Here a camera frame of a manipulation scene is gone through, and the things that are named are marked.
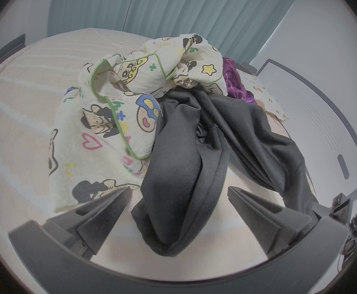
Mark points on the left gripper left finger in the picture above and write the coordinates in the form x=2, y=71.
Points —
x=96, y=222

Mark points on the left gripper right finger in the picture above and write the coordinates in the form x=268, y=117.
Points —
x=267, y=222

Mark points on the black T-shirt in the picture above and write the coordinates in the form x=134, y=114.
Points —
x=181, y=164

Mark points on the bed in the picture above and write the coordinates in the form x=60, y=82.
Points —
x=22, y=109

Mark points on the white printed pyjama garment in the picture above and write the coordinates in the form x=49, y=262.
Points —
x=105, y=152

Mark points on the white printed pillow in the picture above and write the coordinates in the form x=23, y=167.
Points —
x=267, y=98

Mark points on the purple garment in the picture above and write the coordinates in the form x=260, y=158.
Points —
x=235, y=81

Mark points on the grey bedside table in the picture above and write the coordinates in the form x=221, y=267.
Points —
x=248, y=67

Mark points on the blue-green curtain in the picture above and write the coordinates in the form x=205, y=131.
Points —
x=215, y=14
x=86, y=8

